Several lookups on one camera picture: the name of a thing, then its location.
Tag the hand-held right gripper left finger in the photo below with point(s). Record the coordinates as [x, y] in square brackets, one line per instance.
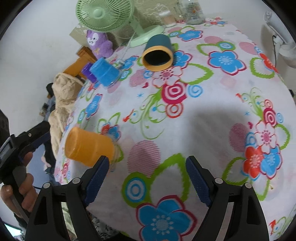
[99, 176]

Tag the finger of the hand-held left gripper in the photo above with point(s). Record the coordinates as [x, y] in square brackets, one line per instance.
[39, 139]

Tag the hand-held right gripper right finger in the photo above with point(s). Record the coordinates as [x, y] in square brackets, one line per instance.
[196, 180]

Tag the teal cup with yellow rim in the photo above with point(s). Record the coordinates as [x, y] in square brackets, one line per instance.
[159, 46]

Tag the orange plastic cup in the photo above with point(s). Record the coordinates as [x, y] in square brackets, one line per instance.
[90, 148]

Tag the purple plastic cup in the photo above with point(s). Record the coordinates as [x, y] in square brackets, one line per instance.
[87, 70]

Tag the blue plastic cup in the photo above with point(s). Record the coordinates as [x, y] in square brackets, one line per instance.
[105, 70]

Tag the person's left hand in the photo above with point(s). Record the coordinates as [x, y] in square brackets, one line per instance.
[29, 197]

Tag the beige crumpled cloth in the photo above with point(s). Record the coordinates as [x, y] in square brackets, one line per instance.
[63, 92]

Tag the patterned dark cloth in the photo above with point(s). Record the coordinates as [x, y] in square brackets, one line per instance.
[104, 229]

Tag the floral tablecloth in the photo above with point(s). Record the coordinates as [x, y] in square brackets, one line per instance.
[208, 104]

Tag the wooden chair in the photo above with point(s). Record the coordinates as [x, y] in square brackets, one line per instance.
[79, 63]

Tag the purple plush toy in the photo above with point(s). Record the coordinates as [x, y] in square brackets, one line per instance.
[100, 45]

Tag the green desk fan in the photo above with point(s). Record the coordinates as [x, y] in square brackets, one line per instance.
[101, 14]

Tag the cotton swab jar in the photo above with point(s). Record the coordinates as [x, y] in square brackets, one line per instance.
[167, 18]

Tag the clear glass jar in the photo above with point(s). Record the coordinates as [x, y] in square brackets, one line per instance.
[194, 12]

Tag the clear drinking glass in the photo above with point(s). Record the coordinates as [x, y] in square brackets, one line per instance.
[178, 11]

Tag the white wall pipe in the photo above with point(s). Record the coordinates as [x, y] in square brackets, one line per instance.
[283, 30]

